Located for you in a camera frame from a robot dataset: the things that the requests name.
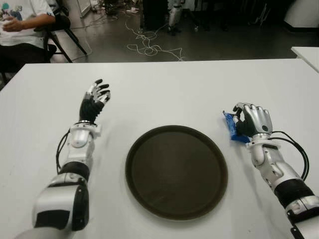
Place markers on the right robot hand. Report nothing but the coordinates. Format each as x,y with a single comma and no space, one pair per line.
258,119

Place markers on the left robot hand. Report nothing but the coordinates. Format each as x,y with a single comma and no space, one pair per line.
89,109

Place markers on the blue Oreo packet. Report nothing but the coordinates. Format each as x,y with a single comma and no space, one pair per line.
229,124

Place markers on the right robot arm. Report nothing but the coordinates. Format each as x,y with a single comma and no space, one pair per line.
276,166

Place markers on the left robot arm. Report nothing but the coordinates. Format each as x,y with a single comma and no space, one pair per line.
79,137

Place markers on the white side table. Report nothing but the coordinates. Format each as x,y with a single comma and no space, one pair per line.
309,54

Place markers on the black folding chair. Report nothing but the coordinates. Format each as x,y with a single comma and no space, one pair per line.
61,22

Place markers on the dark round tray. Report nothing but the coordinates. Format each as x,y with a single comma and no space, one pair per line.
177,171

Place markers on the seated person in white shirt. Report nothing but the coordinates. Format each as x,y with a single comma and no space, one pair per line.
22,27

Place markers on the white power strip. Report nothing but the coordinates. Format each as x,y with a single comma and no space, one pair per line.
133,11

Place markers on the white curved cabinet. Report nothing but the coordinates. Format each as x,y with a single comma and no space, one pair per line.
304,15

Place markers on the black cabinet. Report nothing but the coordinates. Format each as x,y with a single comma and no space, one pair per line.
154,15

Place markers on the dark rolling chair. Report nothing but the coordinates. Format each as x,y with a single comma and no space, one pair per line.
209,12

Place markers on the white frame panel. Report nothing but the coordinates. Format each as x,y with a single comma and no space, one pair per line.
86,7

